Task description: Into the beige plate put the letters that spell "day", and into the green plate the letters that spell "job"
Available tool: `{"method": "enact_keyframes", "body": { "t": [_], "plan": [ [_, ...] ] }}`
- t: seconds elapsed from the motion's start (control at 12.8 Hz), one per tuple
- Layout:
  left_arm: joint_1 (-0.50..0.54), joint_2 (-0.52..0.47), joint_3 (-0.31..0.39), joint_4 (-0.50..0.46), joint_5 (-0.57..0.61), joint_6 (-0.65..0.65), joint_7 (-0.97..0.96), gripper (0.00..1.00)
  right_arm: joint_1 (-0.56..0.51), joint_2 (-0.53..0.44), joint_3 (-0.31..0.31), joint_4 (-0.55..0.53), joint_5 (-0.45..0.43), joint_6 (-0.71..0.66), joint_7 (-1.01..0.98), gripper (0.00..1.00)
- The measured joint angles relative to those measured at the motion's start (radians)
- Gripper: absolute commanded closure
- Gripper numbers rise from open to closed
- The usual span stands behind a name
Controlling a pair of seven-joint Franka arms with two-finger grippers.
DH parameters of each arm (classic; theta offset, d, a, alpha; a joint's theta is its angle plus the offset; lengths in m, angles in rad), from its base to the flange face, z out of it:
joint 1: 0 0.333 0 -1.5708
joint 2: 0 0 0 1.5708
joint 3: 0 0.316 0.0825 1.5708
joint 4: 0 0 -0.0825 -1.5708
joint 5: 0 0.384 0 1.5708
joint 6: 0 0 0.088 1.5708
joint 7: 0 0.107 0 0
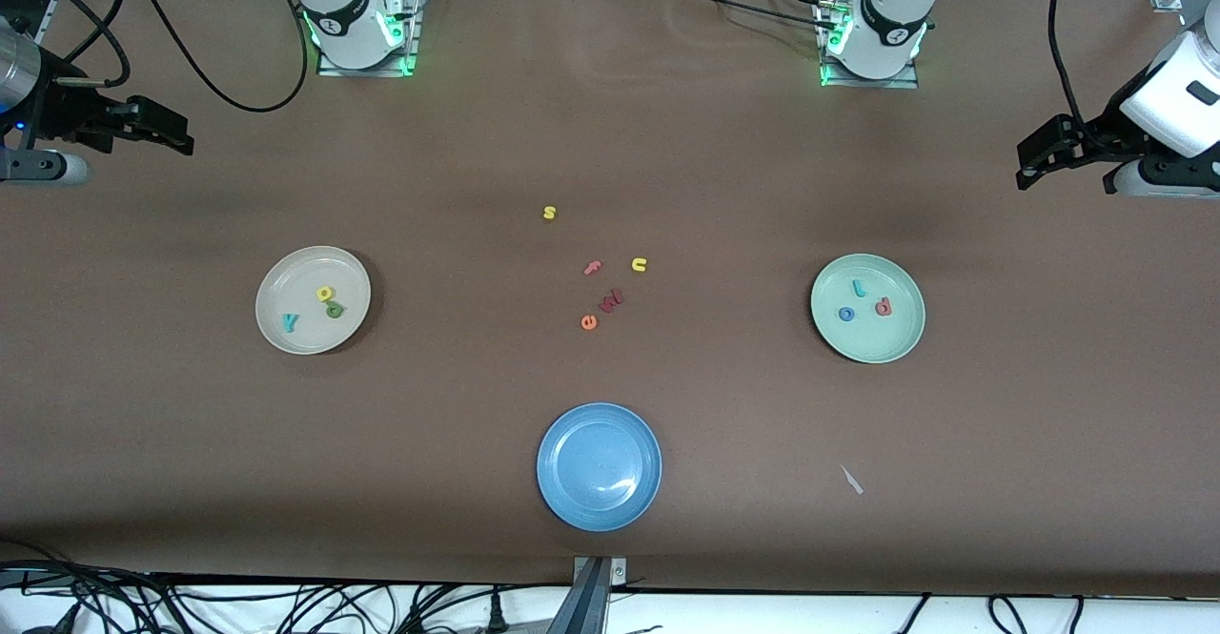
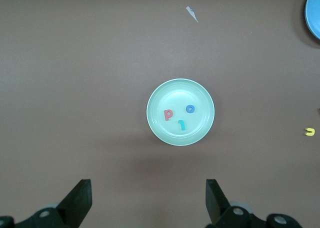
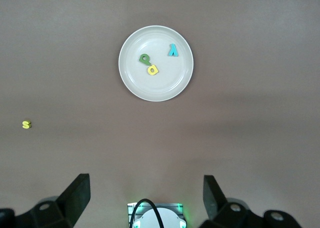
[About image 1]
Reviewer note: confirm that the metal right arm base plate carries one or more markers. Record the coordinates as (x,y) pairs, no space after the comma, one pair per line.
(413,33)

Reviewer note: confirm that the pale green plate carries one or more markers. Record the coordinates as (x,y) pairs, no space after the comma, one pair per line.
(877,338)

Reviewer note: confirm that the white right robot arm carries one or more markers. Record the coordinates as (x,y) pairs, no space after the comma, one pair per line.
(348,19)

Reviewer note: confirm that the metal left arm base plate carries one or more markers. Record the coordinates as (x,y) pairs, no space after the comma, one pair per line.
(877,83)

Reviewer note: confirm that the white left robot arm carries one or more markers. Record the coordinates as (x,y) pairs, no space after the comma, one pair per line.
(891,24)

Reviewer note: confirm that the black power plug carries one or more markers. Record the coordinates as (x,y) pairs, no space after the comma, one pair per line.
(496,615)

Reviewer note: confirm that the beige brown plate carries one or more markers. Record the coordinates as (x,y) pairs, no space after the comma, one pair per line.
(310,334)

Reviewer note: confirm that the dark red letter w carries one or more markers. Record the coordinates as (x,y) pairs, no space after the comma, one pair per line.
(611,301)

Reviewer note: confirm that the green letter p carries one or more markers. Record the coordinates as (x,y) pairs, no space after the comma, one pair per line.
(338,313)

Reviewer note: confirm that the salmon pink letter p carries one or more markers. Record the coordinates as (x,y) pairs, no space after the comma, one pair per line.
(887,303)

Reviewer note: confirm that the blue plate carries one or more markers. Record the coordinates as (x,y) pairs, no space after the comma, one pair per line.
(599,467)

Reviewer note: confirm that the brown table mat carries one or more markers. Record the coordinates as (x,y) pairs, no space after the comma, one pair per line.
(610,138)

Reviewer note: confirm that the small white paper scrap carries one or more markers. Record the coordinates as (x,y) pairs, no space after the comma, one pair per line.
(852,480)

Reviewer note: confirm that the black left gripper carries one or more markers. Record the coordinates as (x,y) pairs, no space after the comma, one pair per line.
(1092,135)

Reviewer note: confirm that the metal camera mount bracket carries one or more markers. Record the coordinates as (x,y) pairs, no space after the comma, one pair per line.
(591,605)

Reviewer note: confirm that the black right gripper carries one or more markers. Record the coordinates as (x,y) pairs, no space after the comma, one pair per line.
(69,112)

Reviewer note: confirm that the orange letter e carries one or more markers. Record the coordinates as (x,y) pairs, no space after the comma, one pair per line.
(589,322)

